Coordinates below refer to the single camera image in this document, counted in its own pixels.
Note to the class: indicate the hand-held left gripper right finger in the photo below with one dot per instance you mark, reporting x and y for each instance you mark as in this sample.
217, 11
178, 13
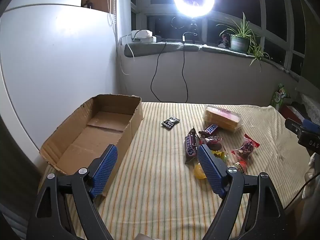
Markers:
210, 170

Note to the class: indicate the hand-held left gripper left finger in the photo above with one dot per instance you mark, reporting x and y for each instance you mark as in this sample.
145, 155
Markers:
105, 170

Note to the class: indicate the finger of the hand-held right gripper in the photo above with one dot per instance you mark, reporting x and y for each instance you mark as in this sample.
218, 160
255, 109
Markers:
311, 125
295, 128

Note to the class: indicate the pink snack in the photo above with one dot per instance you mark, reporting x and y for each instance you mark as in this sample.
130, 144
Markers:
211, 140

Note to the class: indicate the round orange candy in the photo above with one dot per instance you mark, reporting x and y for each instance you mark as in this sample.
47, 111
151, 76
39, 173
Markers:
241, 167

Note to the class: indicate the cardboard box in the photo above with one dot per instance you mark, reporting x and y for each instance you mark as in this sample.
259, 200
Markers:
100, 130

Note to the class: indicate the clear red-edged candy packet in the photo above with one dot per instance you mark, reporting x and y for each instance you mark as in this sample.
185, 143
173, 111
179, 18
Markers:
246, 147

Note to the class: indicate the yellow ball candy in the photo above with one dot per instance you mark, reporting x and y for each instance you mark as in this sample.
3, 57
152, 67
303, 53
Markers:
199, 172

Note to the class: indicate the red box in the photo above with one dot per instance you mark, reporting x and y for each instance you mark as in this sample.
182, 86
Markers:
290, 111

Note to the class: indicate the white lace cloth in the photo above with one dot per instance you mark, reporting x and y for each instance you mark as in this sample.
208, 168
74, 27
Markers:
311, 105

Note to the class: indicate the large brown chocolate bar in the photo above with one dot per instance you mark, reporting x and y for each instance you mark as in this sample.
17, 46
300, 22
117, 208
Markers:
191, 147

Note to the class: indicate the green snack bag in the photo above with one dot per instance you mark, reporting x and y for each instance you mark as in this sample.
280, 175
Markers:
280, 97

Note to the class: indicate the small brown chocolate bar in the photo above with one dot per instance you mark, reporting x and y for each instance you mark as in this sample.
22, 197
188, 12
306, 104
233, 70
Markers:
210, 128

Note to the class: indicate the striped table cloth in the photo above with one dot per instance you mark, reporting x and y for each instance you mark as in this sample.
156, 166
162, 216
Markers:
160, 180

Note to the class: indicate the clear wafer pack pink label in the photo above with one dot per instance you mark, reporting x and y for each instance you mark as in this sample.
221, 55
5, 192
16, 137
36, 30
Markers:
222, 118

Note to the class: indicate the small black snack packet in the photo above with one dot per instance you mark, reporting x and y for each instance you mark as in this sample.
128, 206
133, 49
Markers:
170, 122

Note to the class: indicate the potted spider plant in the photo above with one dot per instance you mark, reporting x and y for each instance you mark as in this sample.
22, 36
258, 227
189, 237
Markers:
240, 42

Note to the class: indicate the grey window sill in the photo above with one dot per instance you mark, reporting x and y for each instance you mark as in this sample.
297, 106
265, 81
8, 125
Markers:
220, 51

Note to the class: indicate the window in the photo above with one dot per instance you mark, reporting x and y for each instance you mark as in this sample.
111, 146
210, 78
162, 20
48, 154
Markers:
272, 20

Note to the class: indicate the white cabinet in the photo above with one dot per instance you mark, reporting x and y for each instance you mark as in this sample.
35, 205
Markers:
57, 67

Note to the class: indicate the small figurine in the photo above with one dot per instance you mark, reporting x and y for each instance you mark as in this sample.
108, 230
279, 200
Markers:
225, 40

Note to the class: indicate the white box device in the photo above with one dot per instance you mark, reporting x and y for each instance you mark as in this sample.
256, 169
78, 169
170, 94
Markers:
141, 33

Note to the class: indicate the small dark object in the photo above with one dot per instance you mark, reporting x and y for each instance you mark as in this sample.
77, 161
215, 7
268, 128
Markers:
88, 4

